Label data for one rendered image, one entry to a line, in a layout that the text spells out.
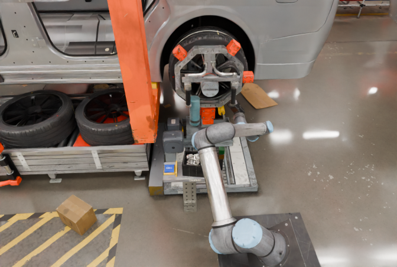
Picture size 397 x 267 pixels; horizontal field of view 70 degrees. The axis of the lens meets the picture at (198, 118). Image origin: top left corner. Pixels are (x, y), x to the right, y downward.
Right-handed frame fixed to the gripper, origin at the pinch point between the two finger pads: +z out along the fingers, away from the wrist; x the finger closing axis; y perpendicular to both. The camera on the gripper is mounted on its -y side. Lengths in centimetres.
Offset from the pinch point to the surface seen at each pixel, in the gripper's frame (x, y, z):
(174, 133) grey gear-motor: -53, -20, -14
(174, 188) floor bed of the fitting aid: -76, 3, -46
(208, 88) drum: -0.7, -32.2, -15.5
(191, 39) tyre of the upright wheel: 11, -61, 11
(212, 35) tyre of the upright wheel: 25, -51, 10
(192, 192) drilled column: -55, 2, -62
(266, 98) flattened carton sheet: -3, 86, 92
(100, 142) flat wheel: -100, -61, -17
